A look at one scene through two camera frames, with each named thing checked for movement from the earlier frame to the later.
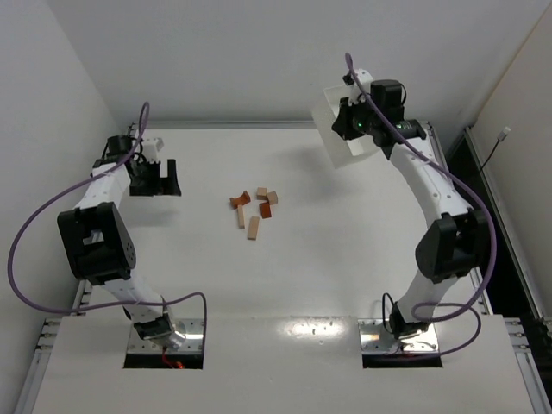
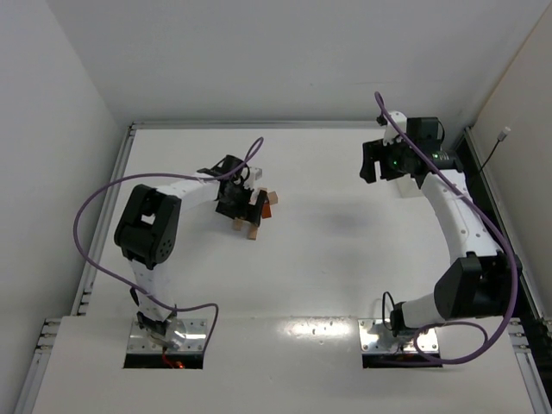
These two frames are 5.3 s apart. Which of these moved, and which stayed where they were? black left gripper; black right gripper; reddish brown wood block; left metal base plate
Moved: black right gripper; black left gripper
Stayed: reddish brown wood block; left metal base plate
